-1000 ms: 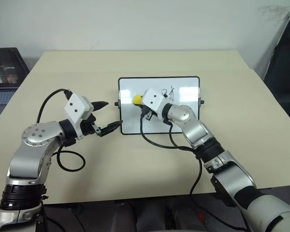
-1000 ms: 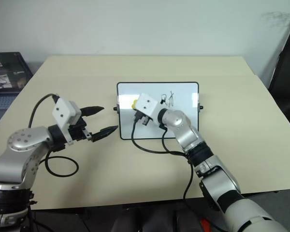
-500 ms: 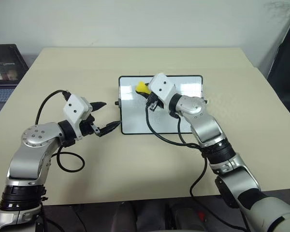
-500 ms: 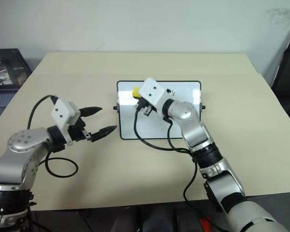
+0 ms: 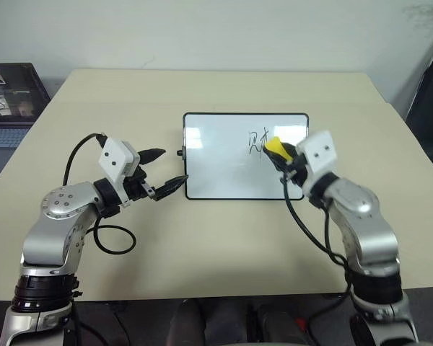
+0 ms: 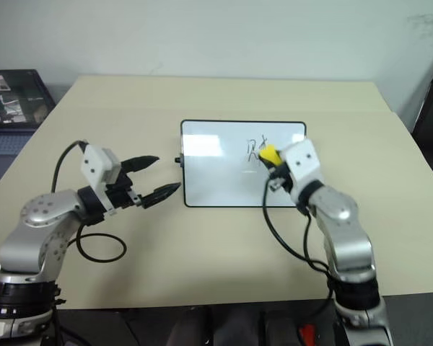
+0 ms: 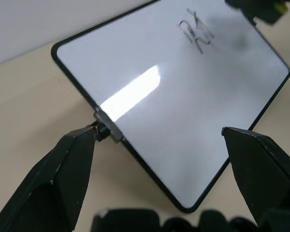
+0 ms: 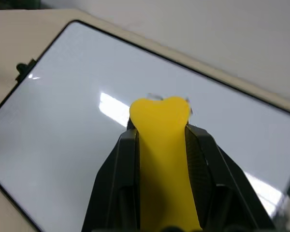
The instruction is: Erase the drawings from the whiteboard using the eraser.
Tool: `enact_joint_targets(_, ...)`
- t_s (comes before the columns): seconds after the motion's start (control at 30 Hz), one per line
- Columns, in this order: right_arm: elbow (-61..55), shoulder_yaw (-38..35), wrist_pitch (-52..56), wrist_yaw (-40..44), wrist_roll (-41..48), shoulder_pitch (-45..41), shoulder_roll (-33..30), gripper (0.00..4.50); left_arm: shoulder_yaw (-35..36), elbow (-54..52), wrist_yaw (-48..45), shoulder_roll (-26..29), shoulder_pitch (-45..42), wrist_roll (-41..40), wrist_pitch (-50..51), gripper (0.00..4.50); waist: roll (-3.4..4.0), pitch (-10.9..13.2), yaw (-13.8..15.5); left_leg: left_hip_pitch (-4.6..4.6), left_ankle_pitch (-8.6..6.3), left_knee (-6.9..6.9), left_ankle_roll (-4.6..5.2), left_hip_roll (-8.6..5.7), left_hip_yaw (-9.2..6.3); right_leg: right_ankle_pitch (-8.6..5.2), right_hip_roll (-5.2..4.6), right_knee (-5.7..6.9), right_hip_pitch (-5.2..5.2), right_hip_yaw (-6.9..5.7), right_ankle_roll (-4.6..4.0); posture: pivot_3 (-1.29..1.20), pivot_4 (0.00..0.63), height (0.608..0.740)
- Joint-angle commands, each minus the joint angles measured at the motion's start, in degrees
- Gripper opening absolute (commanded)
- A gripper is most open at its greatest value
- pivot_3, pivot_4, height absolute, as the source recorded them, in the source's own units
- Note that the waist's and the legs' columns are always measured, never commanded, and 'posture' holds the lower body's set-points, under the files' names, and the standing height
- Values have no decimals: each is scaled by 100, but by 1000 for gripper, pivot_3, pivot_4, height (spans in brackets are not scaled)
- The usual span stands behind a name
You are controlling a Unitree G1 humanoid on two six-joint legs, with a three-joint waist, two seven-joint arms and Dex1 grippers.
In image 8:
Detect black whiteboard marker clip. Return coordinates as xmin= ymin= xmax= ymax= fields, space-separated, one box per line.
xmin=15 ymin=58 xmax=37 ymax=84

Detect yellow whiteboard eraser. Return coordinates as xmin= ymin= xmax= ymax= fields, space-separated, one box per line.
xmin=129 ymin=95 xmax=203 ymax=231

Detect black-framed whiteboard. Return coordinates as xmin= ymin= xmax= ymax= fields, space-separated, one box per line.
xmin=0 ymin=20 xmax=290 ymax=232

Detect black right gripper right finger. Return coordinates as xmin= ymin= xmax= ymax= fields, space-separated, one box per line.
xmin=185 ymin=123 xmax=276 ymax=232

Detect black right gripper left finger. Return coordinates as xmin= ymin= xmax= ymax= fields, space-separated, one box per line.
xmin=81 ymin=117 xmax=141 ymax=232

